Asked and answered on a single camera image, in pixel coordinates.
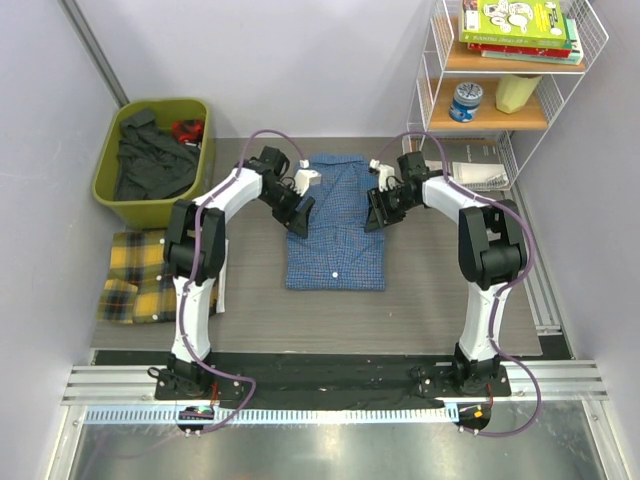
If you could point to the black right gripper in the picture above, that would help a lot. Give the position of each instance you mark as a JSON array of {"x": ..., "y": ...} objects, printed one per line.
[{"x": 377, "y": 202}]

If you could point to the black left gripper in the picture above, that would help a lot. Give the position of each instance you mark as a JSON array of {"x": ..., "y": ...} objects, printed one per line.
[{"x": 300, "y": 224}]

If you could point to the blue checked long sleeve shirt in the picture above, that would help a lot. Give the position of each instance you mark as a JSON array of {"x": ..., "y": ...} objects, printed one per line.
[{"x": 338, "y": 254}]

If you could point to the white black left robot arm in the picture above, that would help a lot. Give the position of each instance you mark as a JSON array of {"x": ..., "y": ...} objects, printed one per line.
[{"x": 195, "y": 250}]

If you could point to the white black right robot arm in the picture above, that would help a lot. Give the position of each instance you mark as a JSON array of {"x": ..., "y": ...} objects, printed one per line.
[{"x": 491, "y": 254}]

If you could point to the white folded paper booklet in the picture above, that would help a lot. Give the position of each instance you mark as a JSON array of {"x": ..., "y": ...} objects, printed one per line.
[{"x": 479, "y": 177}]

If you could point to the red black garment in bin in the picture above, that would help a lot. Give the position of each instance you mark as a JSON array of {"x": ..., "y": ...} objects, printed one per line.
[{"x": 188, "y": 131}]

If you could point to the blue white round tin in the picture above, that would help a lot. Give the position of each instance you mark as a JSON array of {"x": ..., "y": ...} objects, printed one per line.
[{"x": 466, "y": 100}]

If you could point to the dark grey shirt in bin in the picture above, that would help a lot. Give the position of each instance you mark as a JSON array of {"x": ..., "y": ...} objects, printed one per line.
[{"x": 153, "y": 165}]

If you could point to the olive green plastic bin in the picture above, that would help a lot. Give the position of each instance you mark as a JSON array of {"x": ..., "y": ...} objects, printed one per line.
[{"x": 152, "y": 214}]

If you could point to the folded yellow plaid shirt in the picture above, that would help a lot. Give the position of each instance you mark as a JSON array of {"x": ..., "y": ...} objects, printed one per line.
[{"x": 139, "y": 288}]

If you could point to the pale yellow faceted vase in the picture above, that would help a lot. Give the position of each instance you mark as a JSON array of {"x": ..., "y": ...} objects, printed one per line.
[{"x": 513, "y": 92}]

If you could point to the red book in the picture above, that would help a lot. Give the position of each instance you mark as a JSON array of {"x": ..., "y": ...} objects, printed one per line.
[{"x": 521, "y": 50}]

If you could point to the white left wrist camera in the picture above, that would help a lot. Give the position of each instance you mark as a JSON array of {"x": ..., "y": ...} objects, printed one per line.
[{"x": 305, "y": 177}]

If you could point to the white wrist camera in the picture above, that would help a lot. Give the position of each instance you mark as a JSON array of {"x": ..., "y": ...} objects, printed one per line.
[
  {"x": 305, "y": 177},
  {"x": 386, "y": 178}
]

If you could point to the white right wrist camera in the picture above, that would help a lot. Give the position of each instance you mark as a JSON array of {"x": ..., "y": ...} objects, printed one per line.
[{"x": 386, "y": 178}]

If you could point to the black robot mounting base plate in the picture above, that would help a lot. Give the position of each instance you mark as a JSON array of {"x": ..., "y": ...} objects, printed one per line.
[{"x": 346, "y": 379}]

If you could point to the white wire shelf rack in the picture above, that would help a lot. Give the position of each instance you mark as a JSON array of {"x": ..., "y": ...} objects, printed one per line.
[{"x": 493, "y": 106}]

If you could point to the white slotted cable duct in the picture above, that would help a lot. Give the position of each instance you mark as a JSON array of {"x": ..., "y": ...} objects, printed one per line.
[{"x": 198, "y": 415}]

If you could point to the aluminium extrusion rail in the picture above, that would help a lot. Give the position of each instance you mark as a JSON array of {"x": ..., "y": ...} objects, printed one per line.
[{"x": 558, "y": 380}]

